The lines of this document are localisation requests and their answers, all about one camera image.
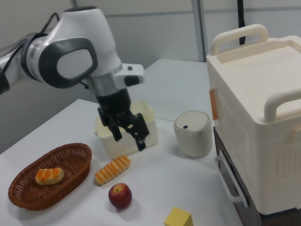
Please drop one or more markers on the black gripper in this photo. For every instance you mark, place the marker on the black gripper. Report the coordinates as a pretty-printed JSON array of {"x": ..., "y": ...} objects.
[{"x": 114, "y": 103}]

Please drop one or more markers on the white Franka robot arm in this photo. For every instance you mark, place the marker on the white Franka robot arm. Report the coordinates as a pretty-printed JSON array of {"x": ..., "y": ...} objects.
[{"x": 77, "y": 30}]

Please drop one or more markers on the yellow cube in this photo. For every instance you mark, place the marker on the yellow cube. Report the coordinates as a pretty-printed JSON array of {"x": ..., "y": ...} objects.
[{"x": 177, "y": 217}]

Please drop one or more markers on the cream open plastic box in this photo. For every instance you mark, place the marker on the cream open plastic box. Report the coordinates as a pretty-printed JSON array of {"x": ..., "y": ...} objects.
[{"x": 148, "y": 131}]

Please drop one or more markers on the long orange striped bread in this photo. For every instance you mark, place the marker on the long orange striped bread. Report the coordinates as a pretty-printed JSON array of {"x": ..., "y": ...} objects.
[{"x": 113, "y": 169}]

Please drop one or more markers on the red apple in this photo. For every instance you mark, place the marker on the red apple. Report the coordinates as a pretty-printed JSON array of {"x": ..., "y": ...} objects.
[{"x": 120, "y": 195}]

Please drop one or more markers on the small cream lidded bin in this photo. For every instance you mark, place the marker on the small cream lidded bin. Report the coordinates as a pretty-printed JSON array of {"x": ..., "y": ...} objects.
[{"x": 192, "y": 141}]

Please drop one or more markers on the brown wicker basket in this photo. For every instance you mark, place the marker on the brown wicker basket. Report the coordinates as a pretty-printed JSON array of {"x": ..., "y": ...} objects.
[{"x": 70, "y": 160}]

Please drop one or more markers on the short orange striped bread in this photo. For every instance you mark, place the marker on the short orange striped bread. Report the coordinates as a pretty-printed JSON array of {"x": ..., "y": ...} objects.
[{"x": 49, "y": 176}]

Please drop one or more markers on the large cream storage box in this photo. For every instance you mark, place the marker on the large cream storage box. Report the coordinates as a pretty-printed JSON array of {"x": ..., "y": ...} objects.
[{"x": 254, "y": 94}]

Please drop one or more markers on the black pole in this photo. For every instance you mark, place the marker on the black pole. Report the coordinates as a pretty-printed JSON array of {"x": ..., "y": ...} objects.
[{"x": 241, "y": 18}]

